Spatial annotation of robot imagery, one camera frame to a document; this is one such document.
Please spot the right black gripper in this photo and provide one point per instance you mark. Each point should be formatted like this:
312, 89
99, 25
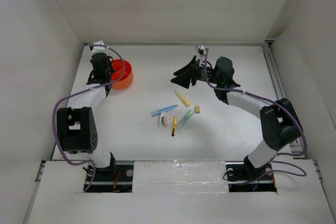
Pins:
182, 80

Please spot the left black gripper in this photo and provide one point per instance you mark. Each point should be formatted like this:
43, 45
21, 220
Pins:
109, 63

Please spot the yellow highlighter marker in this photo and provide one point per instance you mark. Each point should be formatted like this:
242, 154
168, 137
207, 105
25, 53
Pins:
183, 98

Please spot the tan eraser block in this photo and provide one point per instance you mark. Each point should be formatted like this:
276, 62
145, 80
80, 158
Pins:
197, 109

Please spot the green highlighter marker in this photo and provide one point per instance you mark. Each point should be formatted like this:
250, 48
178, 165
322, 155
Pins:
185, 118

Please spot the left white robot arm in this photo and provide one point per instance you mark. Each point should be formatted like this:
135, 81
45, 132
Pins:
75, 125

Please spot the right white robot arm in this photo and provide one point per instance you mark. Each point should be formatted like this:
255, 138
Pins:
280, 125

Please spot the orange round divided container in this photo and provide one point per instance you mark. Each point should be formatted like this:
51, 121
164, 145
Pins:
122, 76

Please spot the yellow black-tipped pen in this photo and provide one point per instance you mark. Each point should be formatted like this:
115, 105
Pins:
174, 126

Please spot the blue pen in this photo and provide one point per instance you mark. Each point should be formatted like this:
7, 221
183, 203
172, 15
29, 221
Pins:
168, 108

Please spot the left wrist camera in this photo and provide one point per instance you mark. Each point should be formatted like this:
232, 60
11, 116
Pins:
97, 46

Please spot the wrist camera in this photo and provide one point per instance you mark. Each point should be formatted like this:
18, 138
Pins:
200, 51
97, 46

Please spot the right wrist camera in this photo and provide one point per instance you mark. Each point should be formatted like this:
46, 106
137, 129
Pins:
200, 51

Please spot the aluminium rail frame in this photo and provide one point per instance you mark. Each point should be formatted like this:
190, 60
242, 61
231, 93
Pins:
297, 146

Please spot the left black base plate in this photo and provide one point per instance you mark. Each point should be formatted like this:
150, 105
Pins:
120, 180

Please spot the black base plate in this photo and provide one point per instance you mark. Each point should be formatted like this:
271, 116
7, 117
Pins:
120, 180
242, 180

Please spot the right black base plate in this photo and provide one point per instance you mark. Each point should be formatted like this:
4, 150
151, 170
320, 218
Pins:
242, 180

